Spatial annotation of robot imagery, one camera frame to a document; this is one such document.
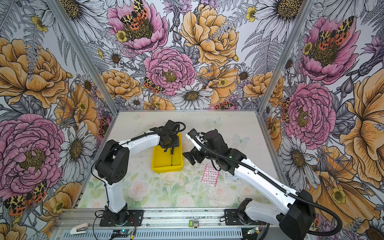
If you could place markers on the yellow plastic bin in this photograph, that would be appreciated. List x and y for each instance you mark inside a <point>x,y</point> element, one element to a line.
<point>164,162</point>

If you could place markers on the pink patterned packet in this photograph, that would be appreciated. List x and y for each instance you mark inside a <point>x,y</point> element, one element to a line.
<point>210,176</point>

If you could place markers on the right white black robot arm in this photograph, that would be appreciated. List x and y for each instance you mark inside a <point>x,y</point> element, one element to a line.
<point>292,211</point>

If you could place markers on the black yellow handled screwdriver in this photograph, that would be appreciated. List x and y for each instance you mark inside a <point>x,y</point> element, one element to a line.
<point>172,155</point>

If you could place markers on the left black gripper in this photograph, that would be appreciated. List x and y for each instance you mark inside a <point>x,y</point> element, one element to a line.
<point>176,143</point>

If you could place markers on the white stapler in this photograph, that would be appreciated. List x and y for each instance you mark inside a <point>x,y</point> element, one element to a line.
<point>79,229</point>

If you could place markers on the clear white blue packet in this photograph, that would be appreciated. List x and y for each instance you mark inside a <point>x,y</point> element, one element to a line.
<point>230,179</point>

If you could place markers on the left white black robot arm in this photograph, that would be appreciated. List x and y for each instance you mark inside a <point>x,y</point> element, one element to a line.
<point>112,166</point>

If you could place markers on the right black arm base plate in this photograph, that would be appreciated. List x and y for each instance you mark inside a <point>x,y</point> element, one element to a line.
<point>231,217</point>

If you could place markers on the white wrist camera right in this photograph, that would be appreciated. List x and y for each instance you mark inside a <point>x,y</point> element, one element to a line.
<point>196,138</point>

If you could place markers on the green circuit board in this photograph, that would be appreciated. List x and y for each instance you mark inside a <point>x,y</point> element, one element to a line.
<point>123,233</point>

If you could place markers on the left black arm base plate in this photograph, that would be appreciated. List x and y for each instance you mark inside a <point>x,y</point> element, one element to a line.
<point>124,218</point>

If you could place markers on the slotted grey cable duct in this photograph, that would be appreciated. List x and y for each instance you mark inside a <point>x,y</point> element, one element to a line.
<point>190,234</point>

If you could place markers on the small green display module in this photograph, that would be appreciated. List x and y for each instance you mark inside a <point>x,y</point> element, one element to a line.
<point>193,223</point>

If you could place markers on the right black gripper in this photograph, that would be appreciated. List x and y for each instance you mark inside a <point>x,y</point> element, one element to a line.
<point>190,156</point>

